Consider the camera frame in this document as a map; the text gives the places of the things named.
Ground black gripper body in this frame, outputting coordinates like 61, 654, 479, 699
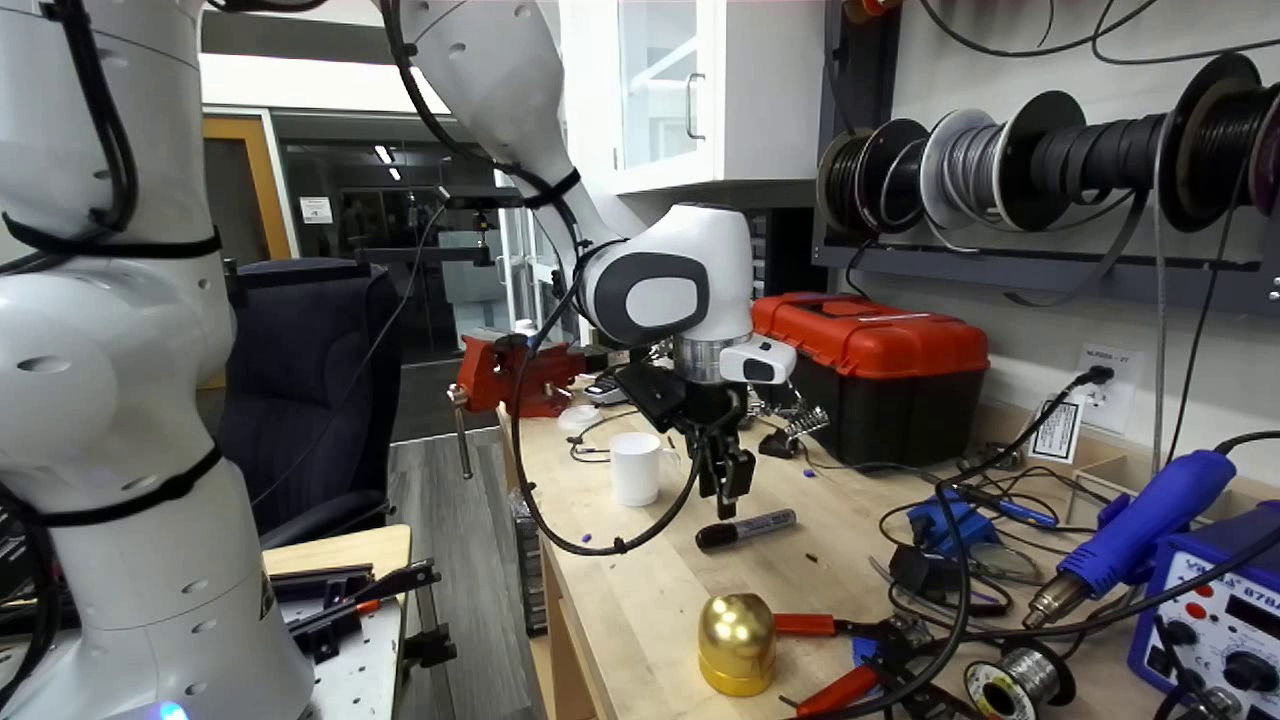
612, 360, 750, 443

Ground black marker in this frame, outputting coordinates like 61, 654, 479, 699
693, 503, 801, 557

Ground white mug cup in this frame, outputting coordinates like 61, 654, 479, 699
607, 428, 667, 513

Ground gold metal dome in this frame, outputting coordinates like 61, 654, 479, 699
697, 587, 778, 699

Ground red black toolbox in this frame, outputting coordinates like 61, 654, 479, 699
746, 290, 993, 470

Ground red bench vise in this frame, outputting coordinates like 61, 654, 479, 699
449, 331, 585, 423

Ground blue plastic clips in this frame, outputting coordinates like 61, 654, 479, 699
909, 492, 995, 559

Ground white label card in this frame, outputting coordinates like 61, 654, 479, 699
1027, 396, 1090, 470

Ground black bar clamp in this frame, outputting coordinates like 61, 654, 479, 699
396, 621, 461, 676
283, 557, 442, 637

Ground dark metal spool rack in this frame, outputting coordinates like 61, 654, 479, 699
811, 0, 1280, 320

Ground black office chair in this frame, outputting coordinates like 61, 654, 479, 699
214, 255, 407, 536

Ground blue hot air gun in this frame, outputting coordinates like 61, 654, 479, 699
1019, 447, 1238, 632

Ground white side table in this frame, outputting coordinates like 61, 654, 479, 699
254, 521, 419, 720

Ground blue soldering station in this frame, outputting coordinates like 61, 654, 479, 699
1127, 533, 1280, 720

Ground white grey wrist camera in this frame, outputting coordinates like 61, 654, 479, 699
717, 331, 801, 391

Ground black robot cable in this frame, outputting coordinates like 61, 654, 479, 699
507, 295, 710, 559

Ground red-handled small tool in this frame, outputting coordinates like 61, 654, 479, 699
770, 609, 847, 638

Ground red-handled pliers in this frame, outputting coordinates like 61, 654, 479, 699
784, 661, 892, 720

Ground black power cord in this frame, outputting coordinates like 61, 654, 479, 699
932, 365, 1115, 497

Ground white wall cabinet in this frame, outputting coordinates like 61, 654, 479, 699
555, 0, 832, 197

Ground solder wire spool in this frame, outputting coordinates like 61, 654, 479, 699
959, 638, 1081, 720

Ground white wire spool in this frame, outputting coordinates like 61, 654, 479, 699
917, 106, 973, 230
957, 102, 1022, 230

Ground white wall outlet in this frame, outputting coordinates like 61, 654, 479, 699
1075, 341, 1136, 391

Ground large black wire spool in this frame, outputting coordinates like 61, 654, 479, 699
995, 87, 1177, 230
1157, 53, 1280, 230

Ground wooden door frame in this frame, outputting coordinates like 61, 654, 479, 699
195, 112, 304, 263

